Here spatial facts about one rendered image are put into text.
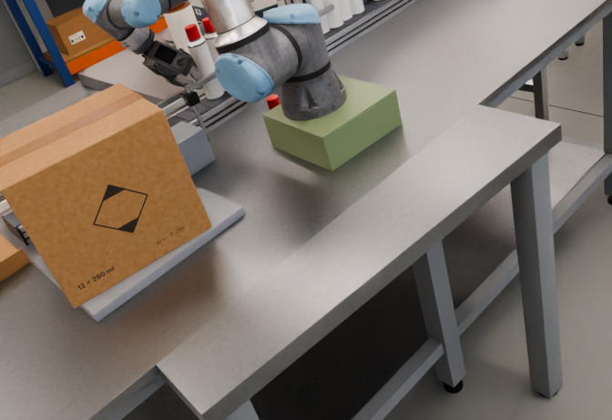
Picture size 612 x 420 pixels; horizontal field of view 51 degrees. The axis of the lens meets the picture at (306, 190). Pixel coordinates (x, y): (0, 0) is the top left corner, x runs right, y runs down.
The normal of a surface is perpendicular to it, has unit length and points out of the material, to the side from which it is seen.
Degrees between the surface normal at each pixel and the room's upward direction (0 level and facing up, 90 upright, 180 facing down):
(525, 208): 90
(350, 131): 90
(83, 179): 90
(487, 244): 0
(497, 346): 0
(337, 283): 0
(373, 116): 90
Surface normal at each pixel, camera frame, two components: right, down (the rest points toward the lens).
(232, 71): -0.52, 0.68
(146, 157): 0.55, 0.33
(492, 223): -0.25, -0.81
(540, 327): -0.75, 0.51
